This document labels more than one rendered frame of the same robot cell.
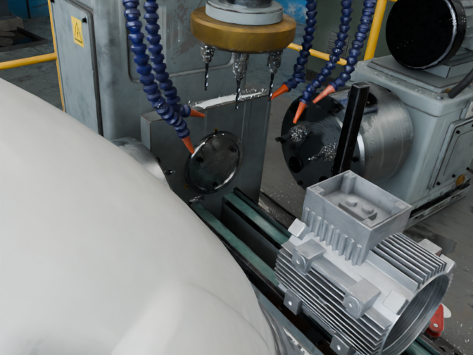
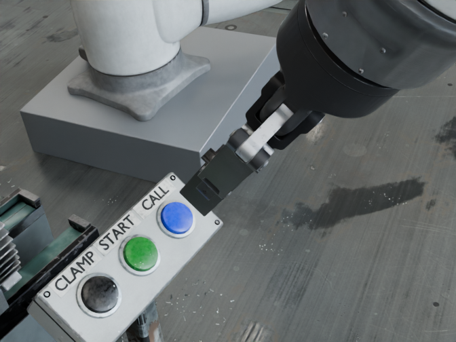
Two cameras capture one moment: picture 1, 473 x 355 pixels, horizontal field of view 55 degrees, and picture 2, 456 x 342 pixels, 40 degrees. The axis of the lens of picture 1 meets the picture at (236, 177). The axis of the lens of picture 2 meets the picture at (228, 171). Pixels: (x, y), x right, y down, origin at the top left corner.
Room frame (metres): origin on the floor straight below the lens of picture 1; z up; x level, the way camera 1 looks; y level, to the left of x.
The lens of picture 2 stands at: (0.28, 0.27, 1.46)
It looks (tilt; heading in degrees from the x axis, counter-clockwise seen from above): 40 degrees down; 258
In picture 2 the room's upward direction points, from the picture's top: 5 degrees counter-clockwise
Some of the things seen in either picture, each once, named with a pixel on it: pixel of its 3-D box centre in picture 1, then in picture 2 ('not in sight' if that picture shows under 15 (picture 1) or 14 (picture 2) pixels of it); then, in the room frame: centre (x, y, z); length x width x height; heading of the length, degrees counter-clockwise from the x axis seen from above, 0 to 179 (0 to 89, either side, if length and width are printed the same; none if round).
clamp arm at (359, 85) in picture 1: (346, 149); not in sight; (0.75, -0.20, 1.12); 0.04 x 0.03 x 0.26; 40
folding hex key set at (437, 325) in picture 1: (434, 318); not in sight; (0.65, -0.43, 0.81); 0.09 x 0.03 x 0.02; 162
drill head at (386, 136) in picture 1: (352, 136); not in sight; (0.98, -0.27, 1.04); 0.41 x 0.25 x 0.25; 130
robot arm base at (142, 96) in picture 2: not in sight; (128, 62); (0.23, -0.68, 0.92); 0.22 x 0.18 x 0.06; 129
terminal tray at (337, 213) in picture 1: (353, 216); not in sight; (0.56, -0.18, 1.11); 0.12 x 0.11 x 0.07; 41
